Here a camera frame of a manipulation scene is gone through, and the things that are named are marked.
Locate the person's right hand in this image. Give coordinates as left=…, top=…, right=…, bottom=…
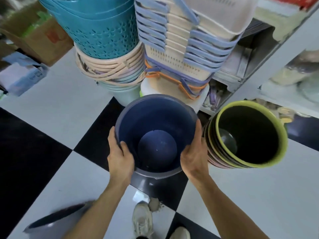
left=180, top=120, right=209, bottom=181

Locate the person's left hand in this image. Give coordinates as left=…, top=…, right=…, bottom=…
left=107, top=128, right=135, bottom=187

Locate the dark blue plastic bucket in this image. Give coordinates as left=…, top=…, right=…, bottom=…
left=114, top=94, right=199, bottom=181

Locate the person's right forearm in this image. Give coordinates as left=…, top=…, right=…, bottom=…
left=191, top=172, right=270, bottom=239

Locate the person's left forearm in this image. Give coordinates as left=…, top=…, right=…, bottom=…
left=63, top=181, right=130, bottom=239

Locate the stack of dark green-rimmed buckets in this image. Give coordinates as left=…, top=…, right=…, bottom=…
left=203, top=100, right=289, bottom=170

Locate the person's left white shoe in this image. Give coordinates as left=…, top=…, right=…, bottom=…
left=132, top=201, right=154, bottom=239

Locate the person's white shoe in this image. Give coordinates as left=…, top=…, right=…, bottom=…
left=132, top=201, right=154, bottom=239
left=169, top=226, right=191, bottom=239

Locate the stack of pastel round baskets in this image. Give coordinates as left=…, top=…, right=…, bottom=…
left=74, top=42, right=146, bottom=107

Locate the person's right white shoe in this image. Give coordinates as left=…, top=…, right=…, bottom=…
left=169, top=226, right=191, bottom=239

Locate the dark round plastic lid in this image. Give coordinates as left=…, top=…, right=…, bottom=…
left=23, top=201, right=97, bottom=235

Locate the stack of teal perforated baskets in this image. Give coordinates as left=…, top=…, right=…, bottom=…
left=37, top=0, right=140, bottom=59

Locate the pale blue paper bag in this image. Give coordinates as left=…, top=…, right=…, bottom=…
left=0, top=51, right=49, bottom=97

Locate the brown cardboard box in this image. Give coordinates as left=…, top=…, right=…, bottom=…
left=0, top=12, right=74, bottom=68

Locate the clear plastic bag of goods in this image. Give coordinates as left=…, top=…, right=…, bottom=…
left=270, top=49, right=319, bottom=88

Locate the white metal shelf unit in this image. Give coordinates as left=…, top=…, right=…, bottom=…
left=199, top=0, right=319, bottom=120

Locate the bundle of purple-handled utensils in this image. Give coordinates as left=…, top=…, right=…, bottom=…
left=202, top=83, right=226, bottom=110

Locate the stack of cream blue-handled baskets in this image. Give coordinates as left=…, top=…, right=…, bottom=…
left=134, top=0, right=258, bottom=100

